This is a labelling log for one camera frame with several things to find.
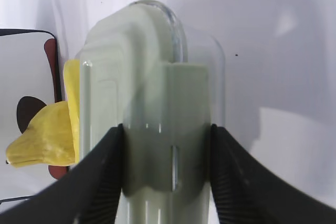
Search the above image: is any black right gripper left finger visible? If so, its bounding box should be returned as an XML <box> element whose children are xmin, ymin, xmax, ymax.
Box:
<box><xmin>1</xmin><ymin>125</ymin><xmax>124</xmax><ymax>223</ymax></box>

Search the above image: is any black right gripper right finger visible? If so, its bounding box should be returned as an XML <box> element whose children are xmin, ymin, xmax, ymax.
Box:
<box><xmin>209</xmin><ymin>124</ymin><xmax>335</xmax><ymax>223</ymax></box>

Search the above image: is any yellow pear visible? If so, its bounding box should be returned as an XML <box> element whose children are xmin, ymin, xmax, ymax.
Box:
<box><xmin>5</xmin><ymin>101</ymin><xmax>78</xmax><ymax>167</ymax></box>

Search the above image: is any yellow banana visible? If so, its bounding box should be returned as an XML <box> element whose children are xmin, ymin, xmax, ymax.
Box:
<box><xmin>63</xmin><ymin>59</ymin><xmax>80</xmax><ymax>164</ymax></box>

